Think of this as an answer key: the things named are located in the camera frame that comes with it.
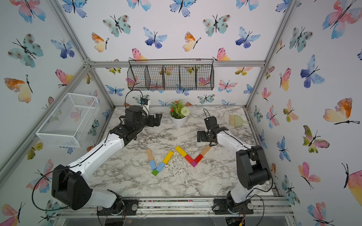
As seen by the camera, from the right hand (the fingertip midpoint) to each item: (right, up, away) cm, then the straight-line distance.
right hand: (206, 135), depth 93 cm
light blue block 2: (-30, -19, -4) cm, 35 cm away
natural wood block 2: (-1, -10, +2) cm, 11 cm away
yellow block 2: (-17, -10, +2) cm, 20 cm away
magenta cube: (-9, -17, -4) cm, 20 cm away
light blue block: (-34, -18, -4) cm, 39 cm away
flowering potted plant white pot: (-18, +15, +1) cm, 23 cm away
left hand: (-31, +15, -12) cm, 36 cm away
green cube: (-33, -22, -7) cm, 40 cm away
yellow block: (-25, -15, -2) cm, 30 cm away
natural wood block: (-37, -13, +1) cm, 39 cm away
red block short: (-6, -14, -2) cm, 16 cm away
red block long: (-12, -15, -2) cm, 19 cm away
